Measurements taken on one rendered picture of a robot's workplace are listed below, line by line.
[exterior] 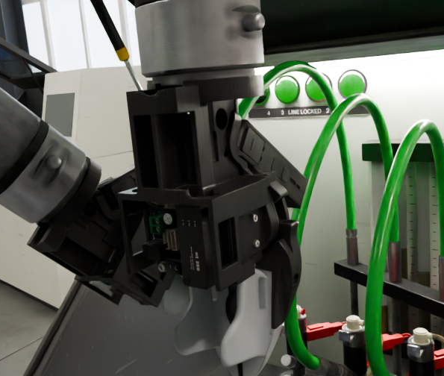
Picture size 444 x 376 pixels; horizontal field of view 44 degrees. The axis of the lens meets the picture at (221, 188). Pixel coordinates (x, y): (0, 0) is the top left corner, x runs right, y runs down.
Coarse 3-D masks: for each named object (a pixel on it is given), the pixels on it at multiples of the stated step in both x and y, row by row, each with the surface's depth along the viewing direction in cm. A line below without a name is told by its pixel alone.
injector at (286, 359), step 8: (304, 320) 70; (304, 328) 70; (304, 336) 71; (288, 344) 71; (304, 344) 71; (288, 352) 71; (288, 360) 69; (296, 360) 70; (296, 368) 71; (304, 368) 72
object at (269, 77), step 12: (276, 72) 63; (288, 72) 66; (312, 72) 71; (264, 84) 61; (324, 84) 74; (324, 96) 77; (240, 108) 58; (336, 132) 80; (348, 156) 82; (348, 168) 82; (348, 180) 83; (348, 192) 84; (348, 204) 84; (348, 216) 85; (348, 228) 85
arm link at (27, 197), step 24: (48, 144) 42; (72, 144) 45; (24, 168) 48; (48, 168) 42; (72, 168) 43; (24, 192) 41; (48, 192) 42; (72, 192) 43; (24, 216) 44; (48, 216) 44
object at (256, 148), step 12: (240, 132) 34; (252, 132) 34; (240, 144) 34; (252, 144) 34; (264, 144) 36; (240, 156) 34; (252, 156) 35; (264, 156) 36; (276, 156) 37; (264, 168) 36; (276, 168) 38; (288, 168) 39; (276, 180) 38; (288, 180) 39; (300, 180) 41; (288, 192) 40; (300, 192) 41; (288, 204) 42; (300, 204) 42
